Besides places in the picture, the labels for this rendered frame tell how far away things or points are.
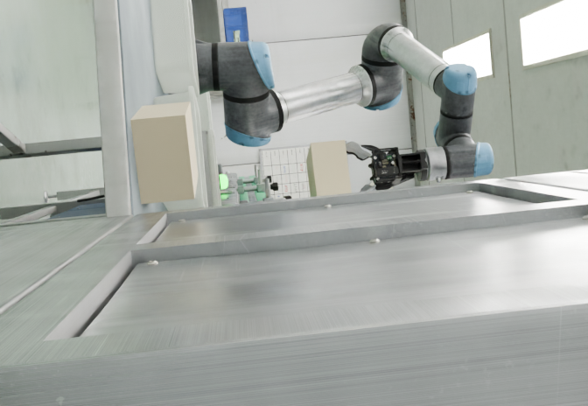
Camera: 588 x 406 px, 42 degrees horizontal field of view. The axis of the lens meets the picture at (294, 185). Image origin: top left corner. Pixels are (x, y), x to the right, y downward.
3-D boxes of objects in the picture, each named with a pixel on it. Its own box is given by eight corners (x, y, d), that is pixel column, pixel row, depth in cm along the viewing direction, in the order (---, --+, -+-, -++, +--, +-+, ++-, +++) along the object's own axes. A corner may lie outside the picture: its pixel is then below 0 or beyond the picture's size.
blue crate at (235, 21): (222, 8, 706) (246, 5, 708) (222, 13, 746) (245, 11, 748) (228, 74, 712) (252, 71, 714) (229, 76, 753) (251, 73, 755)
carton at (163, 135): (130, 119, 106) (185, 115, 106) (142, 106, 121) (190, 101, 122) (141, 204, 108) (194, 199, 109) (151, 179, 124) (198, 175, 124)
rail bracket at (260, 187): (236, 194, 243) (278, 191, 244) (234, 171, 243) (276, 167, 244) (236, 193, 247) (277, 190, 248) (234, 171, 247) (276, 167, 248)
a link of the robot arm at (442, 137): (465, 101, 183) (479, 122, 174) (460, 143, 189) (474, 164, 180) (433, 102, 182) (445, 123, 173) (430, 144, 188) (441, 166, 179)
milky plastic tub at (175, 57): (147, 76, 145) (193, 72, 146) (139, -32, 150) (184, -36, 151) (159, 104, 162) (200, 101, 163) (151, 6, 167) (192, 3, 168)
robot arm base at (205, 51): (174, 25, 181) (216, 24, 182) (180, 52, 196) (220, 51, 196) (175, 85, 178) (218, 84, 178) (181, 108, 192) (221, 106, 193)
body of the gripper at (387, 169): (371, 148, 168) (425, 143, 169) (366, 157, 176) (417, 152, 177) (375, 182, 166) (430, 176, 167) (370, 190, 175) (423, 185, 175)
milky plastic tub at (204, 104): (173, 76, 211) (205, 73, 212) (180, 94, 234) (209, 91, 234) (178, 138, 210) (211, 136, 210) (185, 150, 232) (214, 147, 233)
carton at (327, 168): (311, 143, 167) (345, 139, 167) (305, 160, 182) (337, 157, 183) (317, 197, 164) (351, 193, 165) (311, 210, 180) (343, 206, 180)
